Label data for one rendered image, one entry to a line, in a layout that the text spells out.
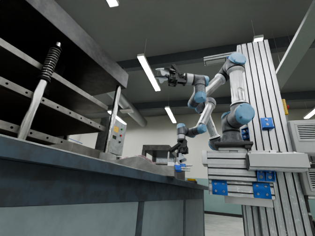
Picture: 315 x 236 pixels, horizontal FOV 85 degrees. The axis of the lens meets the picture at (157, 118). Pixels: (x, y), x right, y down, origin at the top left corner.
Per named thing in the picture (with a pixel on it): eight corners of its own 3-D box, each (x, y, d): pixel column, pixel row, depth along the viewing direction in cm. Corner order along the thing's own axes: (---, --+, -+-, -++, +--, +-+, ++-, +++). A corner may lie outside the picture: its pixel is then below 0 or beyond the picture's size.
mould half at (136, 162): (176, 179, 116) (177, 162, 120) (174, 176, 92) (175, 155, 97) (107, 174, 125) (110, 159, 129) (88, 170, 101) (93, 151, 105)
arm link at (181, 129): (187, 124, 156) (180, 121, 152) (188, 135, 151) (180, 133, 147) (182, 127, 162) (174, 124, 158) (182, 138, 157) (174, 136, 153)
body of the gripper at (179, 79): (168, 78, 110) (187, 80, 111) (169, 68, 115) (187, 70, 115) (167, 85, 117) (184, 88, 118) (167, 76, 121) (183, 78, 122)
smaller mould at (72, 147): (97, 166, 77) (100, 151, 79) (68, 161, 64) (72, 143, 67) (67, 166, 85) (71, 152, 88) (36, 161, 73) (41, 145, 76)
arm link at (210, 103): (221, 99, 171) (207, 136, 143) (213, 103, 180) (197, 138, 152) (214, 91, 168) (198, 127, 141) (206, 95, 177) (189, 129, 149)
